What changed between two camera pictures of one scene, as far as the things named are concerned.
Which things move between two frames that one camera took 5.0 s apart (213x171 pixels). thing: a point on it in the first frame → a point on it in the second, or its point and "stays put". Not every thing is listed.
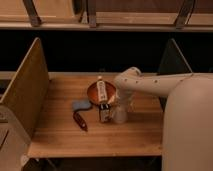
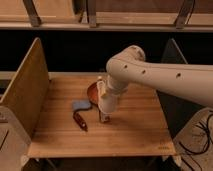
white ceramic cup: x=120 y=114 → x=107 y=103
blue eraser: x=81 y=104 stays put
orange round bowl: x=93 y=93 stays put
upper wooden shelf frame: x=107 y=15 stays put
